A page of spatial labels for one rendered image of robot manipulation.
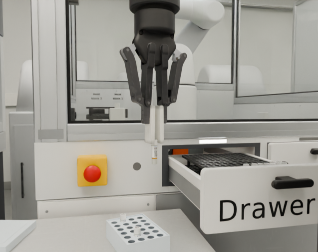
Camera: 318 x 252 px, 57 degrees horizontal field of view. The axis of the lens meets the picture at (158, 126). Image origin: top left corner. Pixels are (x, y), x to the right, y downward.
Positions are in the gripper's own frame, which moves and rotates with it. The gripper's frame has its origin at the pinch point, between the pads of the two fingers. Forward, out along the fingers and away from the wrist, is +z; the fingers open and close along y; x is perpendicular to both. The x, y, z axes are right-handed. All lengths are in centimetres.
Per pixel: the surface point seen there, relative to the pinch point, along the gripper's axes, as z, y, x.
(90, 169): 11.5, 7.6, -17.9
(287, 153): 10.0, -47.5, -8.8
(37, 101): -4.3, 17.9, -28.3
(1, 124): 7, 28, -121
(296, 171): 8.0, -21.3, 14.5
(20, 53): -68, 10, -355
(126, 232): 20.6, 4.9, -2.0
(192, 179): 11.6, -9.1, -0.4
